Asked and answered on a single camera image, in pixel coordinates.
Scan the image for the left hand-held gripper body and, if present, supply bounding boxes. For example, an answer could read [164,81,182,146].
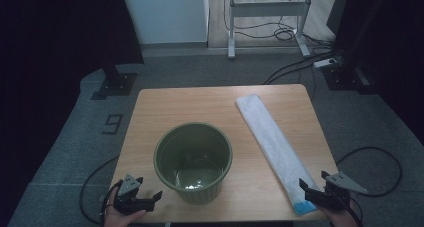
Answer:
[113,174,156,216]

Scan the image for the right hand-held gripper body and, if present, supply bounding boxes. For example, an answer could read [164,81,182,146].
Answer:
[304,171,368,211]

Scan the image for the green plastic bin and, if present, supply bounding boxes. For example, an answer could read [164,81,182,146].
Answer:
[153,121,234,206]

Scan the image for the white bag with blue band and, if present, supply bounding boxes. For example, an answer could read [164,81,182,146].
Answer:
[235,93,318,216]

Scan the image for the person's left hand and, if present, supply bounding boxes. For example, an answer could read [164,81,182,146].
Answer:
[103,188,148,227]

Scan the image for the person's right hand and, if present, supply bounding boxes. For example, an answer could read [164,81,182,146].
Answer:
[315,203,362,227]

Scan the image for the black stand base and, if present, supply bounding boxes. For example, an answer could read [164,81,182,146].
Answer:
[321,62,375,95]
[90,65,138,101]

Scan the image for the white power strip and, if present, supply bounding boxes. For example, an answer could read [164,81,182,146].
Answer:
[313,57,338,69]

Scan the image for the dark curtain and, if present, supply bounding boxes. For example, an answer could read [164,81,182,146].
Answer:
[326,0,424,145]
[0,0,145,221]

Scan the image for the white cabinet panel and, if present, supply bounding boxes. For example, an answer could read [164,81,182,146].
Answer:
[120,0,210,45]

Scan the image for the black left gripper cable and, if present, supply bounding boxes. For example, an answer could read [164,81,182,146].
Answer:
[79,156,124,226]

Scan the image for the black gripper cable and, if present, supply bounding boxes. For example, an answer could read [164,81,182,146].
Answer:
[335,146,404,227]
[79,156,124,226]

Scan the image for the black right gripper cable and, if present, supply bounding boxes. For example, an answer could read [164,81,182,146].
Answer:
[335,146,404,227]

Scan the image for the black cables to power strip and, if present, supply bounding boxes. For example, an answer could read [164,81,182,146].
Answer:
[262,50,338,86]

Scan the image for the tangle of black floor cables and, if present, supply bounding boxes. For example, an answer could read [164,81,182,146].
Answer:
[223,0,336,49]

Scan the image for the white metal desk frame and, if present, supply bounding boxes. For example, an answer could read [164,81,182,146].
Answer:
[223,0,316,60]

